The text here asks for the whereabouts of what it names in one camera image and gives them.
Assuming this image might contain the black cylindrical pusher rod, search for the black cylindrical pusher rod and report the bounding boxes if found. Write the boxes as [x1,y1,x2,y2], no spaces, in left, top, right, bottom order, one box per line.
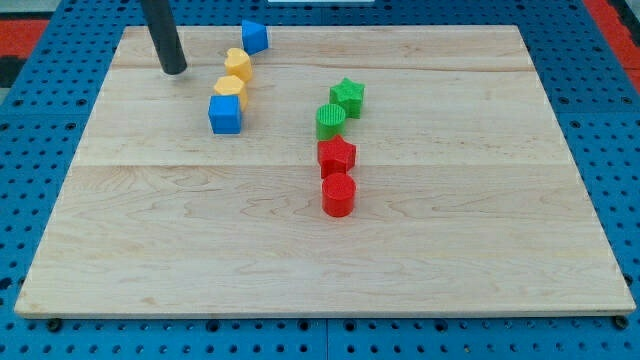
[140,0,187,75]

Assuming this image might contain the green cylinder block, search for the green cylinder block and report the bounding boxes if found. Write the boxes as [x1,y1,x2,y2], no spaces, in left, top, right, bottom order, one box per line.
[315,104,346,140]

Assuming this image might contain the yellow heart block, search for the yellow heart block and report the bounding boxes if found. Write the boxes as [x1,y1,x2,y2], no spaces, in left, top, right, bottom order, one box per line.
[224,48,253,82]

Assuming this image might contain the green star block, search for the green star block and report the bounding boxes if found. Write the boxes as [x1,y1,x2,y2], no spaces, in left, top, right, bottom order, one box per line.
[329,77,365,119]

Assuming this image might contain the red cylinder block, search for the red cylinder block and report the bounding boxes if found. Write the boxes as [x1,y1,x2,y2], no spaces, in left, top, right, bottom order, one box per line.
[321,173,356,217]

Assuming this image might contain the light wooden board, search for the light wooden board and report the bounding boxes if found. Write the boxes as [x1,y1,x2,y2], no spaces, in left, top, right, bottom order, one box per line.
[15,25,636,319]

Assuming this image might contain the blue triangular prism block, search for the blue triangular prism block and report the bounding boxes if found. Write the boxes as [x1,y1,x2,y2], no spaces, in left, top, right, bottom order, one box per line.
[241,20,269,55]

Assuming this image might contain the yellow hexagon block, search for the yellow hexagon block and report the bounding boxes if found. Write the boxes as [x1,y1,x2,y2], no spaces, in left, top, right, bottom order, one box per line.
[213,75,248,111]

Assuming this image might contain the blue cube block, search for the blue cube block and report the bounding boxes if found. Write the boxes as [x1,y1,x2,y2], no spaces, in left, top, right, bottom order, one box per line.
[208,95,242,134]

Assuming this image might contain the red star block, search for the red star block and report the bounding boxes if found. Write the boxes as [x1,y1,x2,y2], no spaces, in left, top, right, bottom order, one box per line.
[317,135,357,179]

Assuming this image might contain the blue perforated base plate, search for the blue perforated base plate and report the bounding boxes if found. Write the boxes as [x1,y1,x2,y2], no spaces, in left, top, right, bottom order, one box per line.
[1,1,639,359]

